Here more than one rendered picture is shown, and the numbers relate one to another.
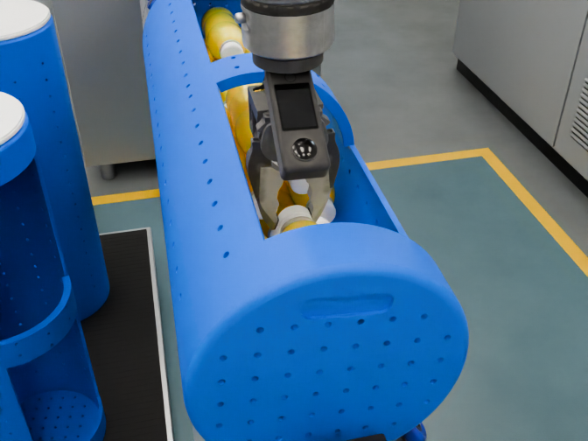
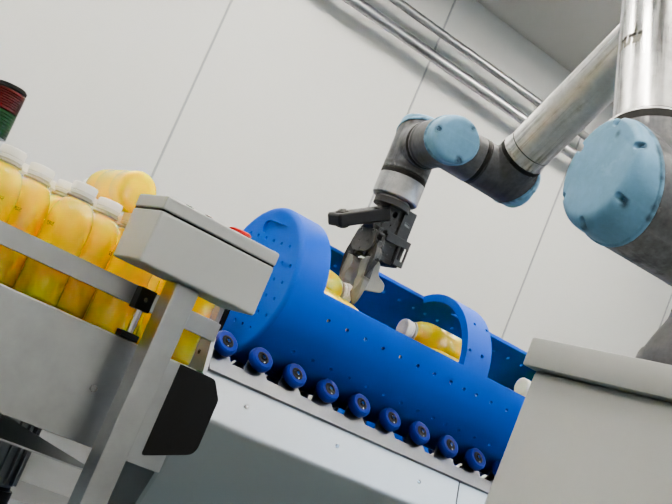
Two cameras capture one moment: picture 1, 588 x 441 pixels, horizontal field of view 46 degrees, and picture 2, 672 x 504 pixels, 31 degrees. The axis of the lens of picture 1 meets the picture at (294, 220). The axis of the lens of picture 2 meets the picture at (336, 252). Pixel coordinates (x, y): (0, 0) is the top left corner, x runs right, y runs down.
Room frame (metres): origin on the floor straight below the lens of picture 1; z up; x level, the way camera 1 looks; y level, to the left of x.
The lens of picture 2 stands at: (-0.14, -2.10, 0.85)
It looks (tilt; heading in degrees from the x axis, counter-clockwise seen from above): 9 degrees up; 71
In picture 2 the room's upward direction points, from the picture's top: 23 degrees clockwise
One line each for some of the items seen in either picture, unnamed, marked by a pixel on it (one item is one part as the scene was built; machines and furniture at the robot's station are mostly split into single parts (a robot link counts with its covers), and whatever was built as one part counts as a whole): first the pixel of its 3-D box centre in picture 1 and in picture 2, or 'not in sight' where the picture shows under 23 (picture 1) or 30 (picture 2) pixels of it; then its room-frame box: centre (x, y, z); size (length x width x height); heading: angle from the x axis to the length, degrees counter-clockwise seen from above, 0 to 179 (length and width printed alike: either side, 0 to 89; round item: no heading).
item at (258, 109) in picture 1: (286, 98); (384, 232); (0.66, 0.01, 1.28); 0.09 x 0.08 x 0.12; 13
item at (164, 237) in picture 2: not in sight; (197, 253); (0.26, -0.38, 1.05); 0.20 x 0.10 x 0.10; 13
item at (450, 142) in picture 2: not in sight; (447, 144); (0.66, -0.11, 1.46); 0.12 x 0.12 x 0.09; 1
